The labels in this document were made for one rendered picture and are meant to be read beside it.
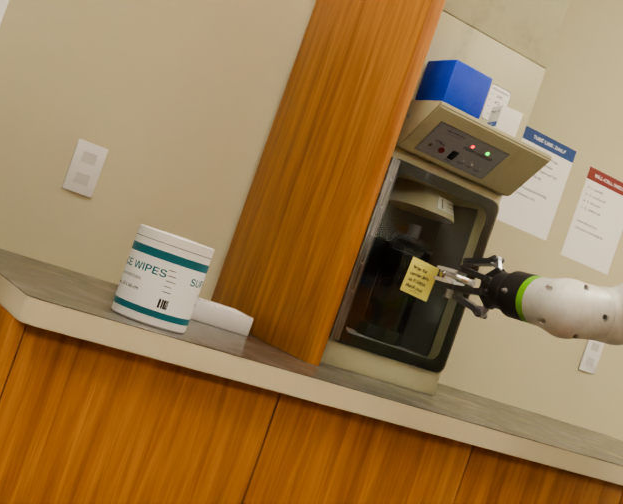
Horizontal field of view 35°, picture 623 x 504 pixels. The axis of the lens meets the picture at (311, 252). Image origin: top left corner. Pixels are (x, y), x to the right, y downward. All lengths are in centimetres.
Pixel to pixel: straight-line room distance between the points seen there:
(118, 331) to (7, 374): 17
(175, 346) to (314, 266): 51
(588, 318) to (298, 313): 57
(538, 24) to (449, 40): 24
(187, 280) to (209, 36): 86
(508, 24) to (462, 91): 27
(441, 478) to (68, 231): 96
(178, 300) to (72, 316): 20
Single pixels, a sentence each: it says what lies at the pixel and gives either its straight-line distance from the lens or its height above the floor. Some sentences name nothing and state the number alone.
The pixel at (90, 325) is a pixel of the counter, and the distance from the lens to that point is 148.
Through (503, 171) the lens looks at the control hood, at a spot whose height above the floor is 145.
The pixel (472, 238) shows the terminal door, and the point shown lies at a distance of 216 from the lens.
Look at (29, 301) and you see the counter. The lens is 146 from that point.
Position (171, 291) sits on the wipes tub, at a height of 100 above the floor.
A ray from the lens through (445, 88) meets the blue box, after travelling 197.
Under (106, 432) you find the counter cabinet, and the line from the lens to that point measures 157.
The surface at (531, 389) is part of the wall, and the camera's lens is 299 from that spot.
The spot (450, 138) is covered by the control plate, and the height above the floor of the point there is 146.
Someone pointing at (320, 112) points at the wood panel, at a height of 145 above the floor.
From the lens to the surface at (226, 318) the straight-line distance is 199.
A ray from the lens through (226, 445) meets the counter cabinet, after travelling 165.
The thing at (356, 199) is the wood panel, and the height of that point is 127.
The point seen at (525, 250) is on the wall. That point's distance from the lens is 286.
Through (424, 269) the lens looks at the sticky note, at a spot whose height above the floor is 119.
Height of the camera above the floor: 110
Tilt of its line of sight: 1 degrees up
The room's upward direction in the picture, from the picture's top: 19 degrees clockwise
